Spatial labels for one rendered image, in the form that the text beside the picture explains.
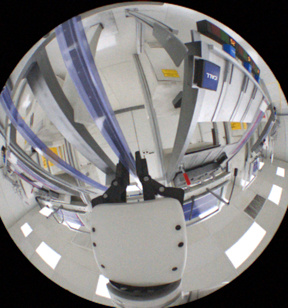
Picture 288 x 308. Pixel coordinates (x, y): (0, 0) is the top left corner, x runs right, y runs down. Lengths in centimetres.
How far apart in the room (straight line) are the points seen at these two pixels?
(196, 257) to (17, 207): 789
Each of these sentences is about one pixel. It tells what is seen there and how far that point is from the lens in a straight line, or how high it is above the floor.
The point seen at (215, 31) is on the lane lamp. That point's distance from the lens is 29.
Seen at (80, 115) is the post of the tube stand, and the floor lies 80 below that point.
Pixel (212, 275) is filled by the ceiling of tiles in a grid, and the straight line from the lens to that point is 226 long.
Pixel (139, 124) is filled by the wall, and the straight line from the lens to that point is 206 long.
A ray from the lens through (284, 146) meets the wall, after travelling 903.
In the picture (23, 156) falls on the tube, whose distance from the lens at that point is 25.
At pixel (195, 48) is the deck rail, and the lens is 22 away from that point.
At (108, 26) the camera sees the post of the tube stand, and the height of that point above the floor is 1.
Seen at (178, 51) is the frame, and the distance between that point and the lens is 18.
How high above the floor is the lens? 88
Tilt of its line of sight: 8 degrees up
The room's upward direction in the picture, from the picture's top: 169 degrees clockwise
